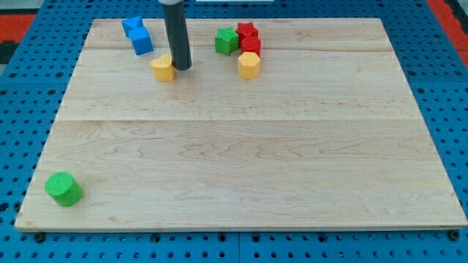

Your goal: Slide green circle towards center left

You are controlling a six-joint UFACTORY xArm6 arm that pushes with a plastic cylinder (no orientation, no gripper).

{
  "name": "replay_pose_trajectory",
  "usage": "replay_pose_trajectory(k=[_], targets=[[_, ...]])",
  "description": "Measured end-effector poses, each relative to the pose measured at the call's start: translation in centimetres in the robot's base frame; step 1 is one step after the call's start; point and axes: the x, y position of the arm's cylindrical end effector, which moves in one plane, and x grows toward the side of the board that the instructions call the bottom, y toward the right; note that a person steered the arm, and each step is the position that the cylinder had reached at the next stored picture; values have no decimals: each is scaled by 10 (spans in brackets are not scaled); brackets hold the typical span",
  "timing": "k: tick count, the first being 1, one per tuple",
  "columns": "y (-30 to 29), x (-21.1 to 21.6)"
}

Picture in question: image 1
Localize yellow hexagon block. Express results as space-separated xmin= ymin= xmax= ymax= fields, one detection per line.
xmin=238 ymin=52 xmax=261 ymax=80

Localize wooden board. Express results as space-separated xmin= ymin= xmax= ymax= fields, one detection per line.
xmin=15 ymin=18 xmax=467 ymax=232

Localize red cylinder block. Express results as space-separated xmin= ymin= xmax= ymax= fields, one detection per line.
xmin=241 ymin=37 xmax=262 ymax=56

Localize yellow heart block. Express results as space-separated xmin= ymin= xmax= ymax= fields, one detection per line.
xmin=151 ymin=54 xmax=176 ymax=82

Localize red star block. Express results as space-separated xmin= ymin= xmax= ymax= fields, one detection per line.
xmin=235 ymin=22 xmax=259 ymax=45

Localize green star block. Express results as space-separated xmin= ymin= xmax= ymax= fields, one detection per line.
xmin=215 ymin=27 xmax=238 ymax=56

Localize blue block behind cube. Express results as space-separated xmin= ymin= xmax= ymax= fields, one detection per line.
xmin=121 ymin=16 xmax=143 ymax=38

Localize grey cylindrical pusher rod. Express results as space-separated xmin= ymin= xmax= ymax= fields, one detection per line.
xmin=159 ymin=0 xmax=192 ymax=71

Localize green cylinder block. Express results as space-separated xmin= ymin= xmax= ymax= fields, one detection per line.
xmin=45 ymin=171 xmax=83 ymax=207

